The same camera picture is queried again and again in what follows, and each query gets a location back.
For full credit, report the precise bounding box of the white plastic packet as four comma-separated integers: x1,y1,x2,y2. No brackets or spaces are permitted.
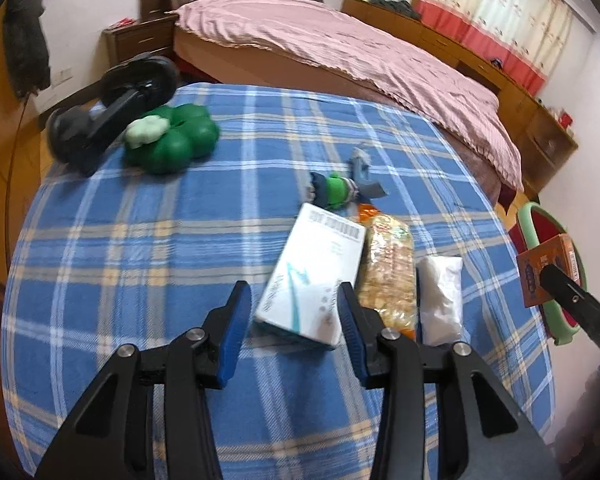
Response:
416,255,465,347

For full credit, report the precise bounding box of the grey blue plastic toy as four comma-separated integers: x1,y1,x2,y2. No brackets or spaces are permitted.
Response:
347,146,390,200

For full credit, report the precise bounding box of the blue plaid tablecloth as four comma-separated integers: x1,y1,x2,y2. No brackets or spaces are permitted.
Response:
0,82,556,480

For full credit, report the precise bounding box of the cream and red curtain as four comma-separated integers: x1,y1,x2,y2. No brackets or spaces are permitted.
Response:
412,0,573,97

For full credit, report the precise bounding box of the black jacket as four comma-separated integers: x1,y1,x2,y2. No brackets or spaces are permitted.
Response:
2,0,52,98

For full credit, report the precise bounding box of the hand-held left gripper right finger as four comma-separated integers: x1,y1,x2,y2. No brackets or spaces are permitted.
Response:
336,281,563,480

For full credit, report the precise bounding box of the orange snack packet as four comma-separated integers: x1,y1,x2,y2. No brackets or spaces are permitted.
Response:
355,202,417,336

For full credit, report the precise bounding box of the black suction phone holder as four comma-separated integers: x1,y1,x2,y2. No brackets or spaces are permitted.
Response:
46,54,179,177

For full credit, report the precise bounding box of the thin black cable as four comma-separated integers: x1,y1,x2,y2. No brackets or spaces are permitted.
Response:
4,91,32,193

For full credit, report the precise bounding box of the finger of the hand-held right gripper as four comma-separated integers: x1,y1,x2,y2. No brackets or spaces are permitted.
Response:
539,264,600,361

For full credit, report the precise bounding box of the dark clothes pile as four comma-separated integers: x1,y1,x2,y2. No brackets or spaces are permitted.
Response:
370,0,421,22

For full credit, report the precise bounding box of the small figure with green hat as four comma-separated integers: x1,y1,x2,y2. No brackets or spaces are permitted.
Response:
307,171,362,211

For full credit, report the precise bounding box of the dark wooden nightstand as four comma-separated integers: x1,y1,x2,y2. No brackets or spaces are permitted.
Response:
101,14,180,68

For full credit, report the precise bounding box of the white teal cardboard box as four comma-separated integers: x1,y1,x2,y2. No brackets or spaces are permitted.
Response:
253,202,367,351

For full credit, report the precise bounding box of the green clover toy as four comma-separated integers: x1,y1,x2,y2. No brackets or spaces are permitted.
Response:
124,102,221,176

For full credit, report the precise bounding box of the long low wooden cabinet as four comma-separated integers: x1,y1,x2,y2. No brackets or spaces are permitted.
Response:
341,0,579,201

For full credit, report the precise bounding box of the pink bedspread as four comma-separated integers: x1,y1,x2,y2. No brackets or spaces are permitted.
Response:
170,0,525,192

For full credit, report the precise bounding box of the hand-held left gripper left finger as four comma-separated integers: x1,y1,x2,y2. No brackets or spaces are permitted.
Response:
35,280,253,480

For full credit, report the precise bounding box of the red bin with green rim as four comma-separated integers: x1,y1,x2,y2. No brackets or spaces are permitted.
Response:
510,201,588,347

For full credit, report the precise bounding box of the orange cardboard box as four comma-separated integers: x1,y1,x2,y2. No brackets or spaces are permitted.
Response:
516,232,578,309

